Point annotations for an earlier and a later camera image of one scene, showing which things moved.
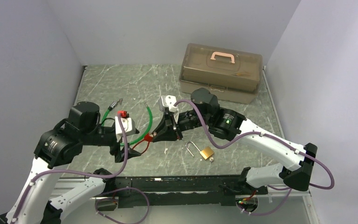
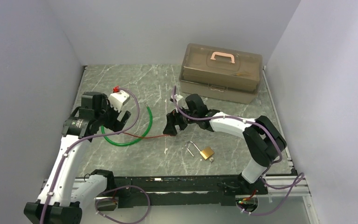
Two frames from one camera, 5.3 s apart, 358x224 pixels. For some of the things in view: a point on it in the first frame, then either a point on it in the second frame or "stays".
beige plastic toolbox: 231,75 stays
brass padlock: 205,153 stays
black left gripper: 116,150 → 115,125
